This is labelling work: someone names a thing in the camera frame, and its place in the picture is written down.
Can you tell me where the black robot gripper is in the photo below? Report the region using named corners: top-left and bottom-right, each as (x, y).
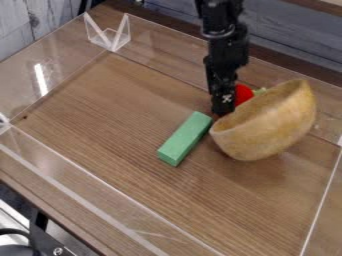
top-left (195, 0), bottom-right (248, 116)

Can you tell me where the light wooden bowl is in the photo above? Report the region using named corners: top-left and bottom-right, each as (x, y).
top-left (209, 79), bottom-right (316, 161)

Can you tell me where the green rectangular block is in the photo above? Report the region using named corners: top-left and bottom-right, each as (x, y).
top-left (157, 112), bottom-right (212, 167)

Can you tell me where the clear acrylic corner bracket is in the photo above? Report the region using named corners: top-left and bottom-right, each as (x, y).
top-left (83, 13), bottom-right (131, 52)

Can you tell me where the clear acrylic tray wall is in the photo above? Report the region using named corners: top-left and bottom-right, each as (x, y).
top-left (0, 6), bottom-right (342, 256)

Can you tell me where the black metal table bracket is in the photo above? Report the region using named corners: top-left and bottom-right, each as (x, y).
top-left (29, 209), bottom-right (77, 256)

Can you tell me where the black cable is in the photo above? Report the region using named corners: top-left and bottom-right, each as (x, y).
top-left (0, 228), bottom-right (45, 256)

